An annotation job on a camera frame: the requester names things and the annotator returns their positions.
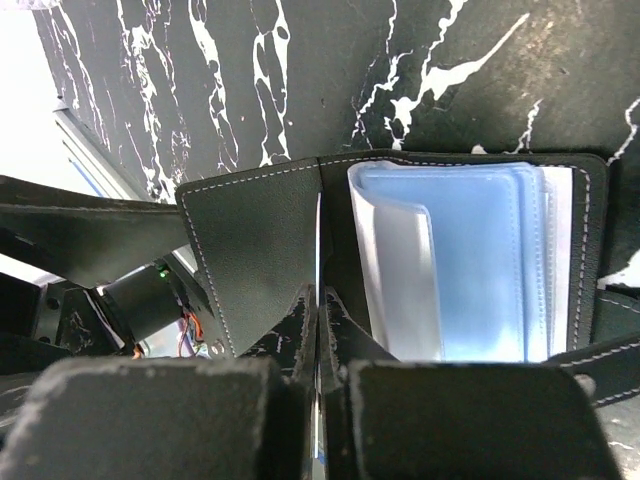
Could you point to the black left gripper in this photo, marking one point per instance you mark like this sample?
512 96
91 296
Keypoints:
156 310

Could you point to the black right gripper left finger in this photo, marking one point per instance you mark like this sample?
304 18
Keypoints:
192 418

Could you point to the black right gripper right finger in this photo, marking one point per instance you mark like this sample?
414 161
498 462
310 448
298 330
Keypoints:
385 419

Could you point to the black leather card holder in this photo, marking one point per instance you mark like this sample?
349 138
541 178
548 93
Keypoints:
426 257

